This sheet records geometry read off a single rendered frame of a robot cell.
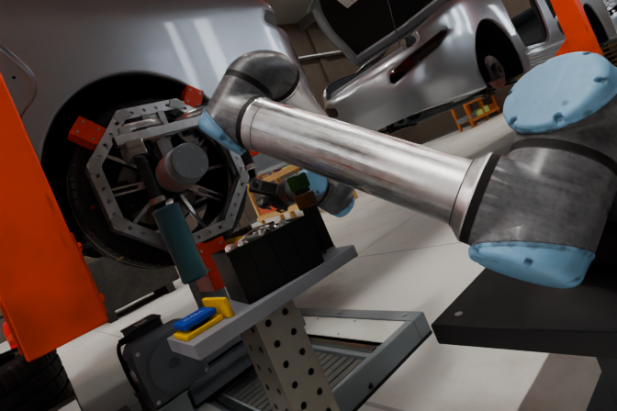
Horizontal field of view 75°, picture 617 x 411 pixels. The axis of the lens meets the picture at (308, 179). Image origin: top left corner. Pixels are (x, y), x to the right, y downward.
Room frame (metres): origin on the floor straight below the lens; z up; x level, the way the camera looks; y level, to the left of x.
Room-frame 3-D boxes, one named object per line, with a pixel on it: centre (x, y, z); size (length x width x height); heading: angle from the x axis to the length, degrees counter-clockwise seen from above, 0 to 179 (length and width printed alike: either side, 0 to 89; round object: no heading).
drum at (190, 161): (1.43, 0.40, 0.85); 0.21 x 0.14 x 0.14; 38
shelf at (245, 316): (0.90, 0.18, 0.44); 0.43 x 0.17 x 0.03; 128
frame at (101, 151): (1.48, 0.45, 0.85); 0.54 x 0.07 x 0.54; 128
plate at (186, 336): (0.79, 0.32, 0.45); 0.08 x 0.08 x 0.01; 38
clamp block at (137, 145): (1.22, 0.46, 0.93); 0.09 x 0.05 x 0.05; 38
